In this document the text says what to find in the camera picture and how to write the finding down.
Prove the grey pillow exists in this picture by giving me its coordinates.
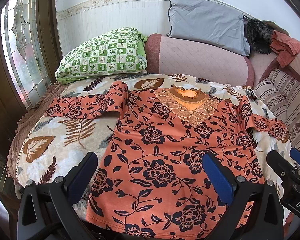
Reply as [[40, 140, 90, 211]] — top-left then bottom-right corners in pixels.
[[167, 0, 250, 56]]

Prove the dark furry garment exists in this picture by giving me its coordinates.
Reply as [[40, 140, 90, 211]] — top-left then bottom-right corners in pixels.
[[245, 18, 274, 54]]

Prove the stained glass window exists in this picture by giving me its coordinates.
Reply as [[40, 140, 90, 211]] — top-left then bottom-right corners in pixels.
[[0, 0, 51, 109]]

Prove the beige leaf print blanket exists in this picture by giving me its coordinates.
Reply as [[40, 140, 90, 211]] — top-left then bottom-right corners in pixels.
[[6, 73, 297, 230]]

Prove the orange black floral blouse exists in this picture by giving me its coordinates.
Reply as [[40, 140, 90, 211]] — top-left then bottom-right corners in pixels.
[[47, 81, 288, 239]]

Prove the orange red cloth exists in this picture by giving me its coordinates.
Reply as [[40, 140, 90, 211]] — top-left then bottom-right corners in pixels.
[[270, 30, 300, 68]]

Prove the green white checkered pillow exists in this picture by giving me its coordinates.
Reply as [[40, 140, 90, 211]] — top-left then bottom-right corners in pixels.
[[55, 27, 148, 85]]

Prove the pink quilted bolster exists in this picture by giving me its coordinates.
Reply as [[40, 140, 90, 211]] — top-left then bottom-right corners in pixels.
[[145, 34, 255, 87]]

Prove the striped beige cushion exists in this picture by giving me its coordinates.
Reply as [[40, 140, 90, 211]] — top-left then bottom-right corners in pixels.
[[255, 69, 300, 156]]

